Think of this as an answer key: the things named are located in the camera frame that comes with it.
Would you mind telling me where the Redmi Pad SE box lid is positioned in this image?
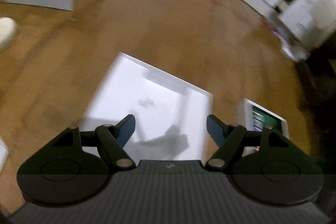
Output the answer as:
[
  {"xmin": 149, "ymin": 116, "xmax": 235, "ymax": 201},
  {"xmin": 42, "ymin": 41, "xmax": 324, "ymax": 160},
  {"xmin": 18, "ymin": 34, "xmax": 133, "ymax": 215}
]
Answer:
[{"xmin": 236, "ymin": 97, "xmax": 289, "ymax": 158}]

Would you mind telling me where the white box tray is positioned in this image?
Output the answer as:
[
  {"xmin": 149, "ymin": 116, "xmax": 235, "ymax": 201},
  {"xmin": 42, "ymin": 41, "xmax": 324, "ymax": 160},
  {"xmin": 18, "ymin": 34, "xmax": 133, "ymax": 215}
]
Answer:
[{"xmin": 79, "ymin": 53, "xmax": 213, "ymax": 162}]

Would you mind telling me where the cream slipper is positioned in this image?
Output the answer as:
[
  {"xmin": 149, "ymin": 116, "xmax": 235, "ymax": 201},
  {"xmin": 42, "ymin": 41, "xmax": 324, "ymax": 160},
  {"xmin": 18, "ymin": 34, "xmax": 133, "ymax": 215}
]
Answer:
[{"xmin": 0, "ymin": 17, "xmax": 18, "ymax": 50}]

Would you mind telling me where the white paper sheet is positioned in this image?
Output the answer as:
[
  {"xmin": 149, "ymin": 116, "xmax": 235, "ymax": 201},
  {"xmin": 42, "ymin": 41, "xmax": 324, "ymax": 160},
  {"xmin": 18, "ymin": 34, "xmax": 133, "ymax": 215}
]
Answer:
[{"xmin": 0, "ymin": 138, "xmax": 9, "ymax": 171}]

